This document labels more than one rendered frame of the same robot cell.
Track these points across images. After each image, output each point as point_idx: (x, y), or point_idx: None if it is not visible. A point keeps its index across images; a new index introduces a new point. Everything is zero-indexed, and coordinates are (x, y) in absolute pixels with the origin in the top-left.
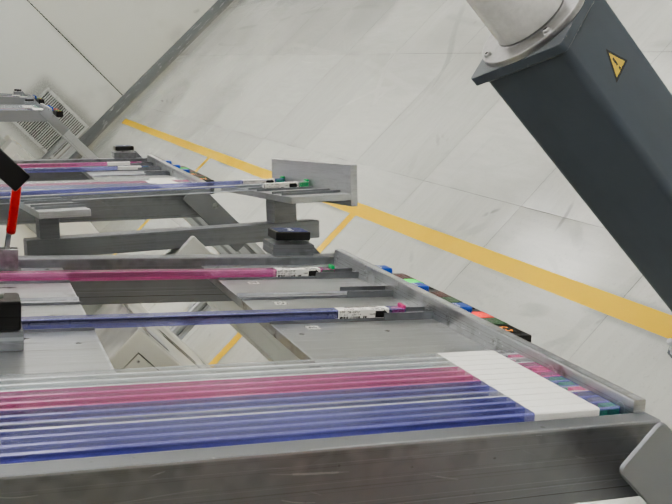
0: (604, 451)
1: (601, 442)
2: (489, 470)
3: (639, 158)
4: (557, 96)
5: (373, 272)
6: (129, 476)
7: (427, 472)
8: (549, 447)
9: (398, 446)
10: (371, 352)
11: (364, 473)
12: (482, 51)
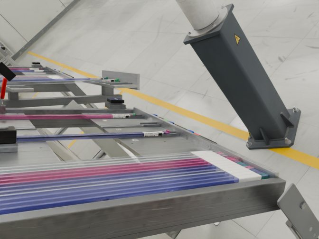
0: (266, 193)
1: (265, 190)
2: (226, 203)
3: (243, 74)
4: (215, 50)
5: (151, 116)
6: (84, 214)
7: (203, 205)
8: (248, 193)
9: (193, 195)
10: (162, 151)
11: (180, 207)
12: (187, 32)
